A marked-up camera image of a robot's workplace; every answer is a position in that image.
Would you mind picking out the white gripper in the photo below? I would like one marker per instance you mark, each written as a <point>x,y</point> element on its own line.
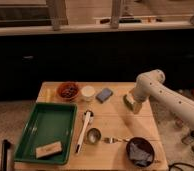
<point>134,105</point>

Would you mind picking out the dark pan with cloth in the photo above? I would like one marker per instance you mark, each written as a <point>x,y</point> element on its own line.
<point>143,144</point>

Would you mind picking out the wooden block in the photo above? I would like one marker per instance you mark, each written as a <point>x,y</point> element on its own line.
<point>48,149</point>

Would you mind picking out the blue sponge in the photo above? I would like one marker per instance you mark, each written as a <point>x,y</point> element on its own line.
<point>103,95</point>

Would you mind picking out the black chair post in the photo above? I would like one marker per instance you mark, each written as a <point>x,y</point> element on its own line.
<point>6,145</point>

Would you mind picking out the green plastic tray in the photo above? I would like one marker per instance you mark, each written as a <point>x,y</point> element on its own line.
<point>47,123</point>

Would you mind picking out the white cup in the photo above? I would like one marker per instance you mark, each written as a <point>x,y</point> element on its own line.
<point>87,93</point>

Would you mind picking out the metal fork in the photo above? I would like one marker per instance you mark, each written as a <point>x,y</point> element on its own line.
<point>111,140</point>

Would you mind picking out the metal measuring cup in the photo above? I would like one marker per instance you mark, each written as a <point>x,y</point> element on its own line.
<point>93,135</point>

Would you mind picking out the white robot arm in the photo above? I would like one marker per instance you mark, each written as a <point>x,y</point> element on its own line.
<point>151,84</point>

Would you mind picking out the orange bowl with beans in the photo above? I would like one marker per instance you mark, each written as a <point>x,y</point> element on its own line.
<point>68,91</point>

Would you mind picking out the white handled utensil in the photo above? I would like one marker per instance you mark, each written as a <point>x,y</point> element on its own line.
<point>88,118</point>

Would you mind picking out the grey cloth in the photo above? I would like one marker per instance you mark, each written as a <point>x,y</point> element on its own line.
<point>139,156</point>

